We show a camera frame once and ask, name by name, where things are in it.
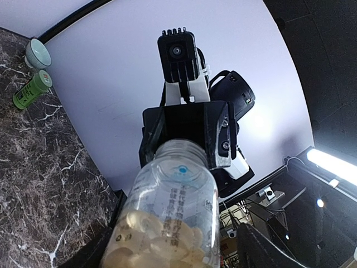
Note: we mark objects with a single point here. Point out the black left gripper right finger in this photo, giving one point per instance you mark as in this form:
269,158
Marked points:
254,250

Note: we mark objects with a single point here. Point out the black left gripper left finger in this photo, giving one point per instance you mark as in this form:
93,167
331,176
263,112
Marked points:
91,254

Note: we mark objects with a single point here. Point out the small celadon bowl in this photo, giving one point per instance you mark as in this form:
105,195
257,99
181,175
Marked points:
37,55

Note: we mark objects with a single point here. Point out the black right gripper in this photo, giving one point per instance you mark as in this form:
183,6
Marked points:
211,125

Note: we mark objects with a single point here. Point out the black corner frame post right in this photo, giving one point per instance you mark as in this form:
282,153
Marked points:
71,19

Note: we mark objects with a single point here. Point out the green pill bottle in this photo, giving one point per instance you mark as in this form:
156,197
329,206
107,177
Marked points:
38,85

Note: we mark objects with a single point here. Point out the bright tube ceiling light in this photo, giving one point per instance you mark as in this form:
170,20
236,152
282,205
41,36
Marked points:
332,164

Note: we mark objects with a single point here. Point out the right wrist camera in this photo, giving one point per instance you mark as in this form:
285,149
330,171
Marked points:
184,68

